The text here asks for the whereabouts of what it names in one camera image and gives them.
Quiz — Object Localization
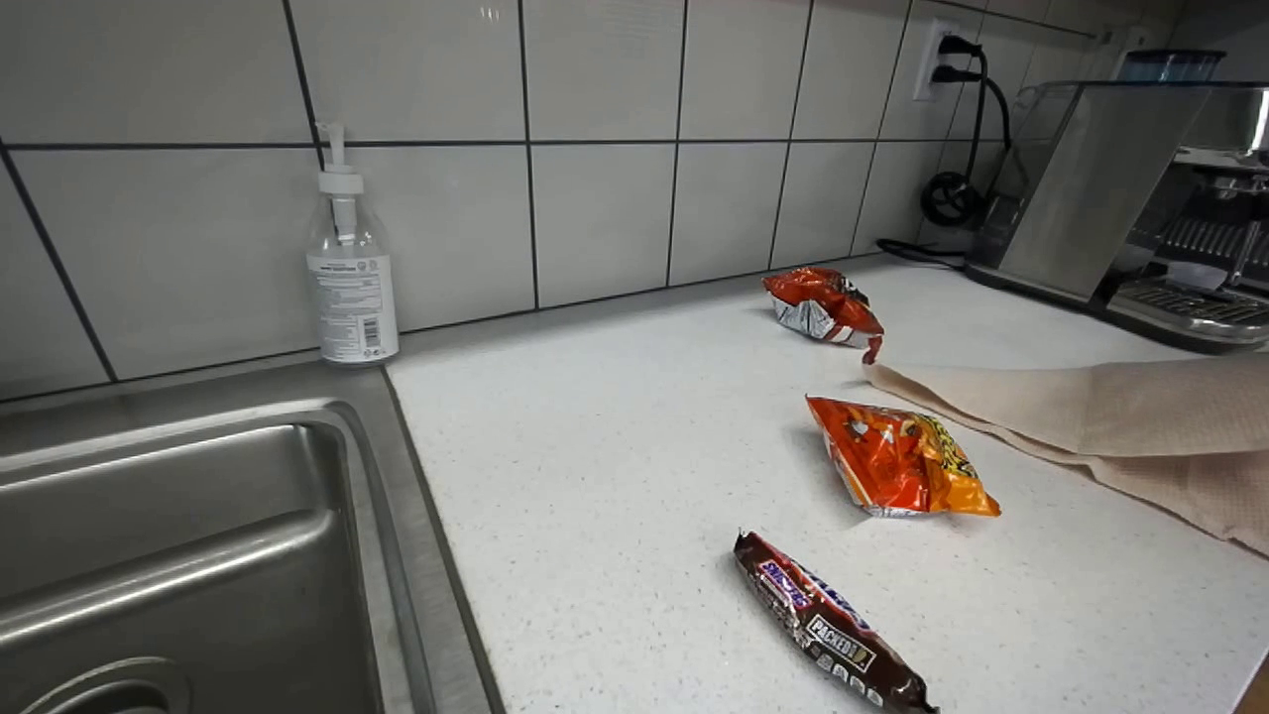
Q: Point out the beige mesh cloth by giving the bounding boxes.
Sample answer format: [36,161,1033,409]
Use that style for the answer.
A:
[858,333,1269,560]

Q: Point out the crumpled red snack wrapper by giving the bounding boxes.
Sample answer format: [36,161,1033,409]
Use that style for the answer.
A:
[763,264,890,348]

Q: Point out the orange Cheetos bag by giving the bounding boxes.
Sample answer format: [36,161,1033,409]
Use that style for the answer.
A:
[805,393,1004,523]

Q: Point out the clear pump soap bottle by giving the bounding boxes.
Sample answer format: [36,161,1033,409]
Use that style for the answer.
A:
[304,124,406,368]

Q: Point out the brown Snickers bar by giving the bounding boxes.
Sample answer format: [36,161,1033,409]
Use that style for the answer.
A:
[729,527,940,714]

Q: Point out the stainless steel sink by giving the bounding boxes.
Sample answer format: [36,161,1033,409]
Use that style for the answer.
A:
[0,356,506,714]

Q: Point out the steel espresso machine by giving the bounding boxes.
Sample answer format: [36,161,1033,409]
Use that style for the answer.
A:
[996,76,1269,307]

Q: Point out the steel drip tray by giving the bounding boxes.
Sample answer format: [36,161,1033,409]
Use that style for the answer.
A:
[1105,274,1269,354]

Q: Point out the wooden cabinet front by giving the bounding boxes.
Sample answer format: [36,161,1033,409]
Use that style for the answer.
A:
[1232,651,1269,714]

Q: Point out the thin black cord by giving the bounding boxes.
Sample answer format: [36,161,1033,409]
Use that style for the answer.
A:
[871,235,988,270]

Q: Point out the black power cable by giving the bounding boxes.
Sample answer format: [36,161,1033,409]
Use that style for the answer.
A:
[919,31,1019,229]

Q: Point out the white wall outlet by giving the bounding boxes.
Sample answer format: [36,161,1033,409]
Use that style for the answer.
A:
[914,15,988,104]

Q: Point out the blue wall sign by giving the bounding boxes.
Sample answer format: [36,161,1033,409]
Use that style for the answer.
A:
[1116,47,1224,85]

